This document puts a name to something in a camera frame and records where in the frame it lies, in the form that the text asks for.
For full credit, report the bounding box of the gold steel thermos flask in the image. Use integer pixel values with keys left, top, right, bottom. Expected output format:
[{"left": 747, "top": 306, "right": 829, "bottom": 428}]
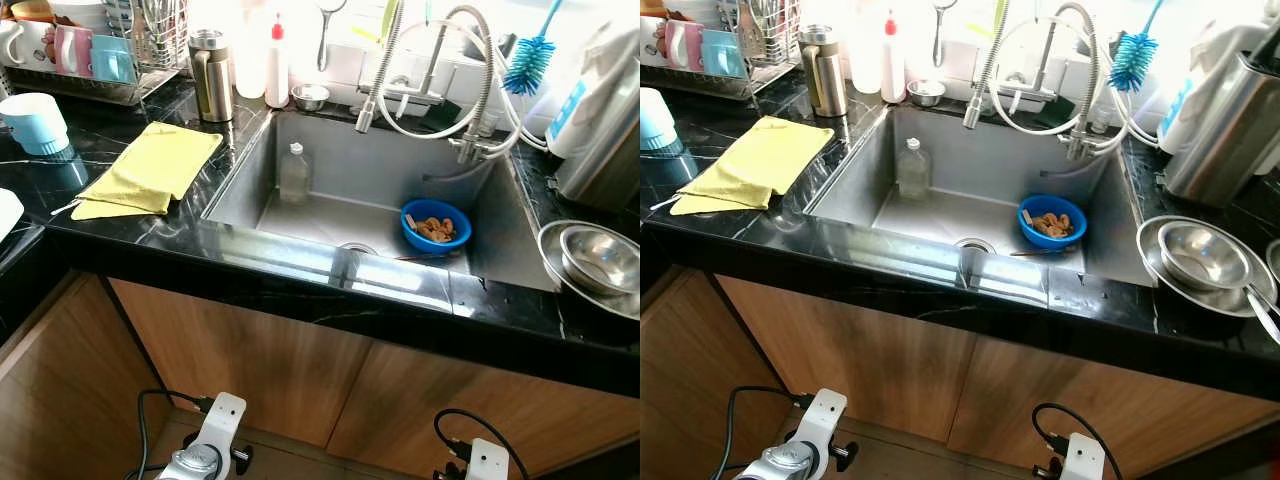
[
  {"left": 188, "top": 29, "right": 235, "bottom": 124},
  {"left": 798, "top": 24, "right": 849, "bottom": 119}
]

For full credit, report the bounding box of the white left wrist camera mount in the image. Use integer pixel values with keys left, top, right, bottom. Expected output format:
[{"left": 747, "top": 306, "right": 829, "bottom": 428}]
[
  {"left": 197, "top": 392, "right": 247, "bottom": 453},
  {"left": 795, "top": 388, "right": 847, "bottom": 451}
]

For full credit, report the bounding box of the white and blue cup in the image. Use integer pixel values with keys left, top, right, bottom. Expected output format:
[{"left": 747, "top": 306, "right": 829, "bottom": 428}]
[
  {"left": 640, "top": 87, "right": 679, "bottom": 153},
  {"left": 0, "top": 93, "right": 71, "bottom": 157}
]

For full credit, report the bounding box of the white mug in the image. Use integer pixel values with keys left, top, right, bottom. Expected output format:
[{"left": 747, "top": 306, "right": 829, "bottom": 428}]
[
  {"left": 640, "top": 15, "right": 666, "bottom": 66},
  {"left": 0, "top": 18, "right": 56, "bottom": 71}
]

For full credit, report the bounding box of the white flexible hose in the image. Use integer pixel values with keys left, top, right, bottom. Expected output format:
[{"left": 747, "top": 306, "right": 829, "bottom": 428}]
[
  {"left": 985, "top": 15, "right": 1161, "bottom": 151},
  {"left": 372, "top": 20, "right": 551, "bottom": 153}
]

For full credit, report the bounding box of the white jug with blue label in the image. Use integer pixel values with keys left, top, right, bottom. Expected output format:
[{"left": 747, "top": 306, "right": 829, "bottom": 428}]
[
  {"left": 545, "top": 15, "right": 641, "bottom": 161},
  {"left": 1158, "top": 15, "right": 1271, "bottom": 156}
]

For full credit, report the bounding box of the wire cutlery basket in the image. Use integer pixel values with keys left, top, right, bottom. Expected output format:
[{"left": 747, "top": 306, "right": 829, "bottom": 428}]
[
  {"left": 105, "top": 0, "right": 191, "bottom": 71},
  {"left": 735, "top": 0, "right": 801, "bottom": 66}
]

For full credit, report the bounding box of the clear plastic bottle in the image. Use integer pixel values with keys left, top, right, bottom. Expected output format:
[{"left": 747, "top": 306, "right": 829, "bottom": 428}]
[
  {"left": 279, "top": 142, "right": 312, "bottom": 206},
  {"left": 896, "top": 137, "right": 931, "bottom": 201}
]

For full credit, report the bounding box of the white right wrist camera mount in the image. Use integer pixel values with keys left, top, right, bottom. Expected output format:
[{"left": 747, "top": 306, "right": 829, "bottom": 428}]
[
  {"left": 1062, "top": 432, "right": 1106, "bottom": 480},
  {"left": 466, "top": 437, "right": 511, "bottom": 480}
]

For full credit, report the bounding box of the blue bottle brush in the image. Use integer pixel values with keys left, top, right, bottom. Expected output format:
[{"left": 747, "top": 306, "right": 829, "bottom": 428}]
[
  {"left": 502, "top": 0, "right": 557, "bottom": 96},
  {"left": 1108, "top": 0, "right": 1166, "bottom": 93}
]

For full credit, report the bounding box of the steel wire dish rack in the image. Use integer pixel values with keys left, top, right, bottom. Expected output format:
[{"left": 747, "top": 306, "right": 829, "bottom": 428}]
[
  {"left": 0, "top": 0, "right": 193, "bottom": 107},
  {"left": 640, "top": 0, "right": 801, "bottom": 101}
]

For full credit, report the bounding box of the blue plastic bowl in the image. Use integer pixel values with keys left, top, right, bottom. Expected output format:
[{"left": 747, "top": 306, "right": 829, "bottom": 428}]
[
  {"left": 1017, "top": 194, "right": 1088, "bottom": 251},
  {"left": 400, "top": 199, "right": 473, "bottom": 255}
]

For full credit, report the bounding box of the hanging steel ladle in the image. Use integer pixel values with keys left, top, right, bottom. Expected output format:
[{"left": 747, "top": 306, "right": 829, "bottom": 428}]
[
  {"left": 316, "top": 0, "right": 349, "bottom": 73},
  {"left": 930, "top": 0, "right": 963, "bottom": 69}
]

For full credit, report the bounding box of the pink mug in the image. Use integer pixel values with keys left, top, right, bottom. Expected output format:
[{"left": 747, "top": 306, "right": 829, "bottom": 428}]
[
  {"left": 663, "top": 18, "right": 704, "bottom": 73},
  {"left": 52, "top": 25, "right": 94, "bottom": 79}
]

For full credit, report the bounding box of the white ceramic bowl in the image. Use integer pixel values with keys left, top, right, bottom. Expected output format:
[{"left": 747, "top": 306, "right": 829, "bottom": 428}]
[{"left": 48, "top": 0, "right": 109, "bottom": 31}]

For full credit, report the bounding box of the medium steel bowl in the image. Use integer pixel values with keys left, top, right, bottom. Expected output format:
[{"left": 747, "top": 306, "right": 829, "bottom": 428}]
[
  {"left": 560, "top": 227, "right": 641, "bottom": 297},
  {"left": 1158, "top": 221, "right": 1253, "bottom": 292}
]

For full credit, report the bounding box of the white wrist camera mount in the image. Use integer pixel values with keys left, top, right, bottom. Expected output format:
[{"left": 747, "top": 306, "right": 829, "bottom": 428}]
[
  {"left": 1062, "top": 432, "right": 1106, "bottom": 480},
  {"left": 795, "top": 388, "right": 847, "bottom": 451},
  {"left": 466, "top": 437, "right": 511, "bottom": 480},
  {"left": 197, "top": 392, "right": 247, "bottom": 453}
]

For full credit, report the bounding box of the steel spring pull-down faucet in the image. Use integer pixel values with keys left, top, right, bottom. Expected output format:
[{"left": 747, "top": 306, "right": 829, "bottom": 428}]
[
  {"left": 962, "top": 0, "right": 1126, "bottom": 163},
  {"left": 355, "top": 0, "right": 523, "bottom": 166}
]

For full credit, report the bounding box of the stainless steel sink basin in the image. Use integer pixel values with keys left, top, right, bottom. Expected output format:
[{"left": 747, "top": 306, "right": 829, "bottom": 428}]
[
  {"left": 805, "top": 103, "right": 1161, "bottom": 288},
  {"left": 200, "top": 108, "right": 561, "bottom": 293}
]

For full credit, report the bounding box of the steel spoon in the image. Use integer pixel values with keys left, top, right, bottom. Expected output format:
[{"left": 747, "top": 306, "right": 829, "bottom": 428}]
[{"left": 1243, "top": 283, "right": 1280, "bottom": 347}]

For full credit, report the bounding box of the white bottle with red cap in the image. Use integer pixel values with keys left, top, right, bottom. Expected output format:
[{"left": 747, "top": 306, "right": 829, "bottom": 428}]
[
  {"left": 264, "top": 14, "right": 292, "bottom": 109},
  {"left": 880, "top": 10, "right": 907, "bottom": 104}
]

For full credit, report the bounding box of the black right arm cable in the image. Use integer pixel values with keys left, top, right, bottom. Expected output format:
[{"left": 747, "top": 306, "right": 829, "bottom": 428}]
[
  {"left": 1031, "top": 402, "right": 1126, "bottom": 480},
  {"left": 433, "top": 407, "right": 531, "bottom": 480}
]

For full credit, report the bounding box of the pale yellow liquid bottle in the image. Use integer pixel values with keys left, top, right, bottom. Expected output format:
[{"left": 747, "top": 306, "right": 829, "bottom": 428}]
[
  {"left": 848, "top": 0, "right": 883, "bottom": 96},
  {"left": 232, "top": 5, "right": 267, "bottom": 101}
]

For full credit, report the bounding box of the brown wooden cabinet door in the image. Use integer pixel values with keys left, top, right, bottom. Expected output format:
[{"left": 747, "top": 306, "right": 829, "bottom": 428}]
[
  {"left": 945, "top": 335, "right": 1280, "bottom": 479},
  {"left": 640, "top": 265, "right": 771, "bottom": 480},
  {"left": 715, "top": 273, "right": 986, "bottom": 443},
  {"left": 108, "top": 278, "right": 373, "bottom": 448},
  {"left": 0, "top": 270, "right": 171, "bottom": 480},
  {"left": 325, "top": 340, "right": 641, "bottom": 479}
]

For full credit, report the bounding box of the large steel basin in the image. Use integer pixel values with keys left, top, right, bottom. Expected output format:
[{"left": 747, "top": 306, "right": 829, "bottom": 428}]
[
  {"left": 537, "top": 219, "right": 641, "bottom": 322},
  {"left": 1136, "top": 214, "right": 1279, "bottom": 319}
]

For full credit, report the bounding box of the yellow cloth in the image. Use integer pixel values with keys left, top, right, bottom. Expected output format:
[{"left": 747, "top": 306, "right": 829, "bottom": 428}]
[
  {"left": 668, "top": 115, "right": 836, "bottom": 216},
  {"left": 70, "top": 121, "right": 224, "bottom": 221}
]

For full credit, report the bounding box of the light blue mug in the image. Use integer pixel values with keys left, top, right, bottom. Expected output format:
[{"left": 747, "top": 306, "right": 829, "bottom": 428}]
[
  {"left": 90, "top": 35, "right": 138, "bottom": 85},
  {"left": 700, "top": 28, "right": 748, "bottom": 79}
]

